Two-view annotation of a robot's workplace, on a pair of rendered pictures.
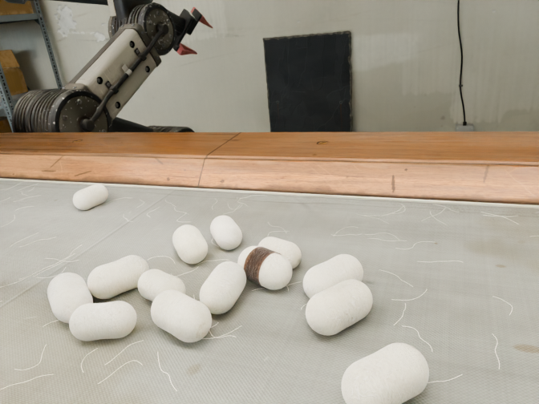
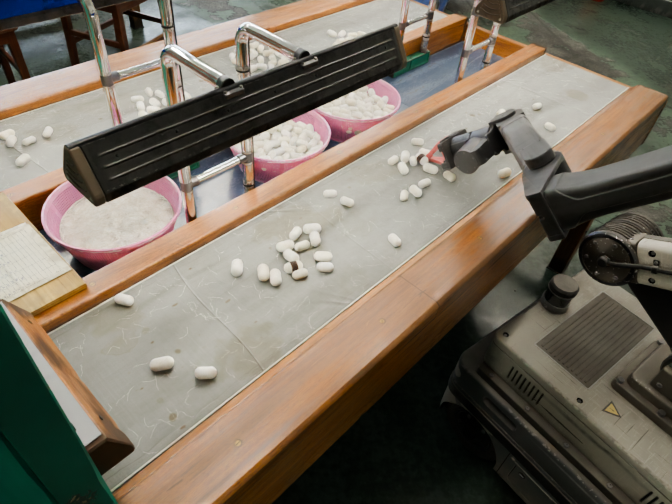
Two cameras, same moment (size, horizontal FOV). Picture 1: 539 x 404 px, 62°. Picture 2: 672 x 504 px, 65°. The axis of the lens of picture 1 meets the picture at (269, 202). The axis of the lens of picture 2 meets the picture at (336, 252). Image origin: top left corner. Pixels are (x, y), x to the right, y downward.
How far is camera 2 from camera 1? 0.99 m
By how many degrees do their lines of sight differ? 84
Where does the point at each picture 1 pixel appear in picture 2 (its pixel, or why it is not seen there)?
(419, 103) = not seen: outside the picture
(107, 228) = (365, 244)
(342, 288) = (262, 269)
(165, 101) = not seen: outside the picture
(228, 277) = (288, 253)
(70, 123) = (595, 248)
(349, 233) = (304, 301)
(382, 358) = (237, 263)
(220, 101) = not seen: outside the picture
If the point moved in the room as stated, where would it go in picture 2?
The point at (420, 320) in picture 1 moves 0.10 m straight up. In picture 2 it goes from (251, 290) to (249, 252)
